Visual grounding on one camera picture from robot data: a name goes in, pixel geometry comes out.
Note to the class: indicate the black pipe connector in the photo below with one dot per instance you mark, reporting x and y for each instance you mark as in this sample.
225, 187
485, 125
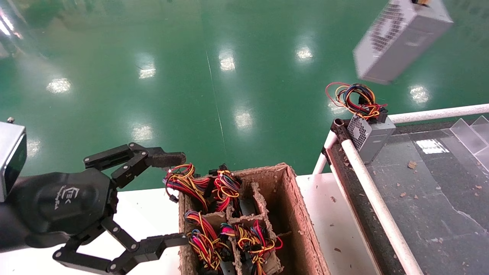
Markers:
338, 126

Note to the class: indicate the clear acrylic divider tray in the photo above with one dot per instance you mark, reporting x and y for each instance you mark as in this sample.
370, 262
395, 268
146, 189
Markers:
468, 135

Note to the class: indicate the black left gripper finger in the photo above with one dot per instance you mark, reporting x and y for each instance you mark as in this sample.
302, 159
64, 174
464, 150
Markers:
145, 246
133, 158

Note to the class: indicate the brown pulp cardboard divider box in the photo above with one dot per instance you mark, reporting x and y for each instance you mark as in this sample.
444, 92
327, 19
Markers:
298, 214

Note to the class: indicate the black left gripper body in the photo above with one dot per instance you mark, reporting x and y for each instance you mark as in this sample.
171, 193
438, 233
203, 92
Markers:
65, 206

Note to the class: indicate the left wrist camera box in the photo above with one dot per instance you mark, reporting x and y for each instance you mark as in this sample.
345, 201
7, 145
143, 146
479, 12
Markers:
9, 152

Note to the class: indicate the dark conveyor belt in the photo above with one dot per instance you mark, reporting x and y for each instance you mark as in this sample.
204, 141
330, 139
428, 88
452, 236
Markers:
439, 214

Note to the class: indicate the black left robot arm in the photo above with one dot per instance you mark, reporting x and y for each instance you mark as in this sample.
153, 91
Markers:
7, 229

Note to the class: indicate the white frame pipe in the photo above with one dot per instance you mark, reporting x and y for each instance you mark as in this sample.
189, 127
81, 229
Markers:
374, 198
324, 152
439, 113

